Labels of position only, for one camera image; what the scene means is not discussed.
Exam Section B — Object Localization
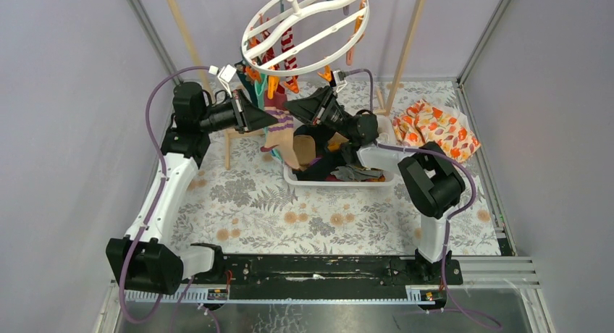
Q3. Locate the black sock in basket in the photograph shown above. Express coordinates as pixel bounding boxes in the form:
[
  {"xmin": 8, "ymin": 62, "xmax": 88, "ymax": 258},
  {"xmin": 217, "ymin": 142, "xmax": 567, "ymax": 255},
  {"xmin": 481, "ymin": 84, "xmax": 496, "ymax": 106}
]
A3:
[{"xmin": 292, "ymin": 125, "xmax": 349, "ymax": 181}]

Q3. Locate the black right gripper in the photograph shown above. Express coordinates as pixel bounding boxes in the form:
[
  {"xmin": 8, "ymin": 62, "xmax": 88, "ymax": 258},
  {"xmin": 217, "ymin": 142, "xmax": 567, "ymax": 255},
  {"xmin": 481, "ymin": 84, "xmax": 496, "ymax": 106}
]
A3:
[{"xmin": 280, "ymin": 86, "xmax": 354, "ymax": 141}]

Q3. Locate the white round clip hanger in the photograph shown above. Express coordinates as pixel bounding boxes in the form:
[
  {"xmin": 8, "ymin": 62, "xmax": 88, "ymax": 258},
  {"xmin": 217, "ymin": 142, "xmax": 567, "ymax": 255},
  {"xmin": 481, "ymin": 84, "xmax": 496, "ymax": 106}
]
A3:
[{"xmin": 241, "ymin": 0, "xmax": 371, "ymax": 70}]

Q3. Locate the floral table mat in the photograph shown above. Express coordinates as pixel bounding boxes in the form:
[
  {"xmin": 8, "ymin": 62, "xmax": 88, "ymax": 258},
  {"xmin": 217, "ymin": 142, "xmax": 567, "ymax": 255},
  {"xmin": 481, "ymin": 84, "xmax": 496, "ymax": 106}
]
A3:
[{"xmin": 170, "ymin": 81, "xmax": 501, "ymax": 256}]

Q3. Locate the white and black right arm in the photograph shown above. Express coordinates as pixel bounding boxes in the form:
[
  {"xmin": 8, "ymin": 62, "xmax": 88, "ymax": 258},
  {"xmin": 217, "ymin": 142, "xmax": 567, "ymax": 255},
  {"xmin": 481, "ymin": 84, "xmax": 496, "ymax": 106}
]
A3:
[{"xmin": 284, "ymin": 86, "xmax": 470, "ymax": 284}]

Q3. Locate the maroon purple striped tan sock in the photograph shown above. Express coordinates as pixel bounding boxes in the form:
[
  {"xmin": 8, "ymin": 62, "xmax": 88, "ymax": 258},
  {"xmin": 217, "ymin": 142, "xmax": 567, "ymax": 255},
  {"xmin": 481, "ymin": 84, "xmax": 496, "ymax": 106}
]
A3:
[{"xmin": 261, "ymin": 92, "xmax": 300, "ymax": 169}]

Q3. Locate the red white striped sock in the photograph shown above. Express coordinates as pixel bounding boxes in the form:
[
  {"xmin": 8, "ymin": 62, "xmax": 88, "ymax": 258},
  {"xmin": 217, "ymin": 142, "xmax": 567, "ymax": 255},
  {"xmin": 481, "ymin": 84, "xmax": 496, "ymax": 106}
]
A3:
[{"xmin": 262, "ymin": 28, "xmax": 300, "ymax": 94}]

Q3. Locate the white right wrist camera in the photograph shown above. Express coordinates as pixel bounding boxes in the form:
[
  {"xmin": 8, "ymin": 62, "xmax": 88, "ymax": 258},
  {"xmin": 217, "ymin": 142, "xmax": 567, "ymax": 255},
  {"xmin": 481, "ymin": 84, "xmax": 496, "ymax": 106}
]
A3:
[{"xmin": 329, "ymin": 69, "xmax": 348, "ymax": 94}]

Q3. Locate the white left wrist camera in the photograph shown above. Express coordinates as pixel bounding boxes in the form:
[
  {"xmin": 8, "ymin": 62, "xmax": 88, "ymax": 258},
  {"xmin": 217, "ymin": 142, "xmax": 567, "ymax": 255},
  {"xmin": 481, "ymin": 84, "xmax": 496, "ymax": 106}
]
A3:
[{"xmin": 207, "ymin": 64, "xmax": 237, "ymax": 98}]

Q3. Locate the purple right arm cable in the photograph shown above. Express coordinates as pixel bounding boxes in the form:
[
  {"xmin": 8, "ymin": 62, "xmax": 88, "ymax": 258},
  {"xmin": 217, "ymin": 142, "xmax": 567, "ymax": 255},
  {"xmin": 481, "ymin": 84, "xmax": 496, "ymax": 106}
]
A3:
[{"xmin": 345, "ymin": 67, "xmax": 505, "ymax": 332}]

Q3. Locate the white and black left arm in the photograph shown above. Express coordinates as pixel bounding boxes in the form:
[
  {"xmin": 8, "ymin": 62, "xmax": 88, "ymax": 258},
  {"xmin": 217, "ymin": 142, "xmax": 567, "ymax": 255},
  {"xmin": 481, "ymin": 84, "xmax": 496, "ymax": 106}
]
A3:
[{"xmin": 106, "ymin": 82, "xmax": 277, "ymax": 295}]

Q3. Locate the white plastic laundry basket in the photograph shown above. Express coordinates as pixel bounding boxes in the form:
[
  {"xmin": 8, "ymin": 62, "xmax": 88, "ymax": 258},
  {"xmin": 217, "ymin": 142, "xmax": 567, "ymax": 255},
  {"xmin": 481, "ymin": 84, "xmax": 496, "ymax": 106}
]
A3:
[{"xmin": 283, "ymin": 115, "xmax": 396, "ymax": 188}]

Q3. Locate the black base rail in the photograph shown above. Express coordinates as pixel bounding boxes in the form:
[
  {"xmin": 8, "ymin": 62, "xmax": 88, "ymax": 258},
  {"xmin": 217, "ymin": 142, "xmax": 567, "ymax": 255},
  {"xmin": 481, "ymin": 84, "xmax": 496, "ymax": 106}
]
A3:
[{"xmin": 194, "ymin": 254, "xmax": 463, "ymax": 301}]

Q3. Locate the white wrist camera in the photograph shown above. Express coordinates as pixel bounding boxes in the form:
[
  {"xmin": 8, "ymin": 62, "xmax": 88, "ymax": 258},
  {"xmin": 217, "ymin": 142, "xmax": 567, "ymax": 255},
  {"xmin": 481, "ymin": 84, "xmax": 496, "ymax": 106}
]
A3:
[
  {"xmin": 329, "ymin": 69, "xmax": 348, "ymax": 94},
  {"xmin": 207, "ymin": 64, "xmax": 237, "ymax": 98}
]

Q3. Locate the orange floral cloth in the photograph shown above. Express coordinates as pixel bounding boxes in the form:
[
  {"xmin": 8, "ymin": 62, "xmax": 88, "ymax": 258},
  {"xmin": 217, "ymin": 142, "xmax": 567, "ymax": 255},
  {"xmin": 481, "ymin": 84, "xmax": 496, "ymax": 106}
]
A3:
[{"xmin": 392, "ymin": 99, "xmax": 481, "ymax": 163}]

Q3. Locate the wooden drying rack frame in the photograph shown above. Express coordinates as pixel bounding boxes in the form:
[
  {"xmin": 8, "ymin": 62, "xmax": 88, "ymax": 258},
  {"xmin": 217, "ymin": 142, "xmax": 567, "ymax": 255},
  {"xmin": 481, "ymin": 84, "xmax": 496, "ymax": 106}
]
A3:
[{"xmin": 167, "ymin": 0, "xmax": 426, "ymax": 169}]

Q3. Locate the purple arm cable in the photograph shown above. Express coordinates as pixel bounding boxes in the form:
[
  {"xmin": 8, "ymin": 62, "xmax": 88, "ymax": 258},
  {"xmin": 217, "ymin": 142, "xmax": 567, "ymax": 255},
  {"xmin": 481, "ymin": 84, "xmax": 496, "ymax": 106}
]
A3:
[
  {"xmin": 117, "ymin": 66, "xmax": 222, "ymax": 333},
  {"xmin": 345, "ymin": 67, "xmax": 505, "ymax": 332}
]

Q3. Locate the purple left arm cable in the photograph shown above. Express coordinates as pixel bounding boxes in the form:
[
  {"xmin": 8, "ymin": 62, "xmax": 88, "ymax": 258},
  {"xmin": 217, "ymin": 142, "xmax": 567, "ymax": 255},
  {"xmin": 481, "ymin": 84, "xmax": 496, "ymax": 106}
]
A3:
[{"xmin": 117, "ymin": 66, "xmax": 222, "ymax": 333}]

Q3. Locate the green and blue sock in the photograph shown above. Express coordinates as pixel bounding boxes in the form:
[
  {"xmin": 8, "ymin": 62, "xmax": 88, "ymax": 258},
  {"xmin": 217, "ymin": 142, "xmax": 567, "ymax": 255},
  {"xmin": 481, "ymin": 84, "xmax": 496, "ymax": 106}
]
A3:
[{"xmin": 235, "ymin": 62, "xmax": 286, "ymax": 161}]

